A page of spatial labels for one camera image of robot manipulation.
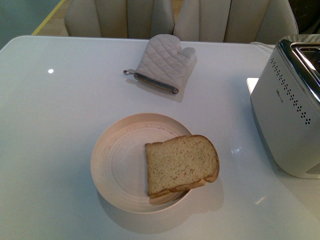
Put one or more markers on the bread slice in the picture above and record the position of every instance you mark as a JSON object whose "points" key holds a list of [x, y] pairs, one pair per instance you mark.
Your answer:
{"points": [[180, 164]]}

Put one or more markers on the beige round plate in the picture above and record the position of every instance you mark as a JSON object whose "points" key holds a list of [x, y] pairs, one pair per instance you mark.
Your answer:
{"points": [[118, 162]]}

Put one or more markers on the white chrome toaster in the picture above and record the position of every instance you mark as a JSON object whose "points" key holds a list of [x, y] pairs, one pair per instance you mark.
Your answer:
{"points": [[286, 105]]}

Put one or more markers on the grey quilted oven mitt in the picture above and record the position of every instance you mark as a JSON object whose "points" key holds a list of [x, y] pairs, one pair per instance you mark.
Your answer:
{"points": [[165, 64]]}

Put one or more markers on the right beige chair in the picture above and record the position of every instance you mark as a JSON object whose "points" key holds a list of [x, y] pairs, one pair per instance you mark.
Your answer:
{"points": [[235, 21]]}

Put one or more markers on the beige chair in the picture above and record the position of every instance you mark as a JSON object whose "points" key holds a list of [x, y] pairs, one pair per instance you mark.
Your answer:
{"points": [[133, 19], [235, 21]]}

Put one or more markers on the left beige chair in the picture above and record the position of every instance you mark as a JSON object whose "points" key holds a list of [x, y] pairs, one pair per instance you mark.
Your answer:
{"points": [[133, 19]]}

